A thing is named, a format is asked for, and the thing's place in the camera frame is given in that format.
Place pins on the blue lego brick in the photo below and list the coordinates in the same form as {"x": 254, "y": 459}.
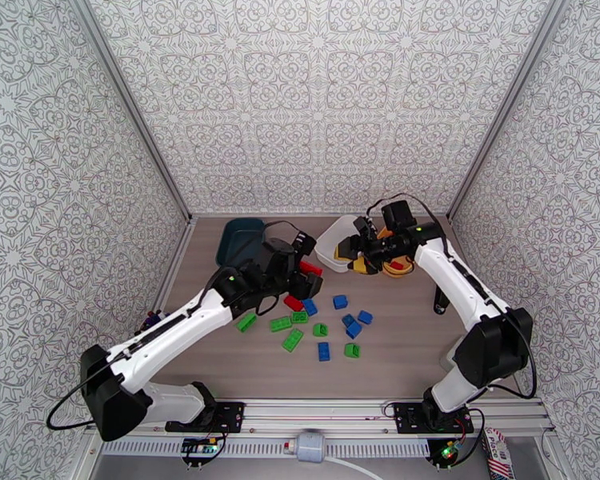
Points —
{"x": 309, "y": 306}
{"x": 365, "y": 317}
{"x": 353, "y": 329}
{"x": 348, "y": 320}
{"x": 339, "y": 301}
{"x": 324, "y": 351}

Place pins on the green lego brick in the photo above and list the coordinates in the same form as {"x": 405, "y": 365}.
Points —
{"x": 320, "y": 329}
{"x": 292, "y": 340}
{"x": 300, "y": 317}
{"x": 246, "y": 322}
{"x": 281, "y": 323}
{"x": 352, "y": 350}

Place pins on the white plastic container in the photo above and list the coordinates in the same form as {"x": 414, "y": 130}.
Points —
{"x": 327, "y": 248}

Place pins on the yellow plastic container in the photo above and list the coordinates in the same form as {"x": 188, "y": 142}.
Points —
{"x": 402, "y": 272}

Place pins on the dark teal plastic container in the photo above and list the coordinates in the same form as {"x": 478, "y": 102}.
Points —
{"x": 237, "y": 233}

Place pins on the small black stand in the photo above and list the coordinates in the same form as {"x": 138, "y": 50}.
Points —
{"x": 441, "y": 298}

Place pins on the small purple red tool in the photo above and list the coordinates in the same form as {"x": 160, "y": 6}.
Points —
{"x": 152, "y": 321}

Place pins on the small white blue box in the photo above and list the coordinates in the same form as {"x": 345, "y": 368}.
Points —
{"x": 446, "y": 362}

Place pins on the white cylindrical device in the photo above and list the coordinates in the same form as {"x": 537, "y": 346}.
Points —
{"x": 310, "y": 446}

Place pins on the white tube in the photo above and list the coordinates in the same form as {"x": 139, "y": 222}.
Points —
{"x": 352, "y": 468}

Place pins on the striped printed carton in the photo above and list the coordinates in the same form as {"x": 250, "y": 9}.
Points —
{"x": 497, "y": 456}

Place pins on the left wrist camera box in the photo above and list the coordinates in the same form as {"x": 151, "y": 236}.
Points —
{"x": 305, "y": 243}

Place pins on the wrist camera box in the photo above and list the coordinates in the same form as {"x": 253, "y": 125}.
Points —
{"x": 363, "y": 227}
{"x": 305, "y": 243}

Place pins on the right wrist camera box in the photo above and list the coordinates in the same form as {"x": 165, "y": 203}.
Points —
{"x": 363, "y": 227}

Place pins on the aluminium side rail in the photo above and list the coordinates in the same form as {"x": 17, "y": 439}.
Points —
{"x": 177, "y": 253}

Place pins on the aluminium mounting rail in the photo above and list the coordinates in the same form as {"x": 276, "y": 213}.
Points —
{"x": 320, "y": 411}

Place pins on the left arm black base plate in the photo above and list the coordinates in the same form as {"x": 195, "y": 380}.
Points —
{"x": 230, "y": 416}

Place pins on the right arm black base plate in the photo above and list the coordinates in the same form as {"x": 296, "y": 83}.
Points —
{"x": 405, "y": 418}

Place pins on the aluminium frame post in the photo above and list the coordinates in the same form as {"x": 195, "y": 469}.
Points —
{"x": 505, "y": 108}
{"x": 134, "y": 108}

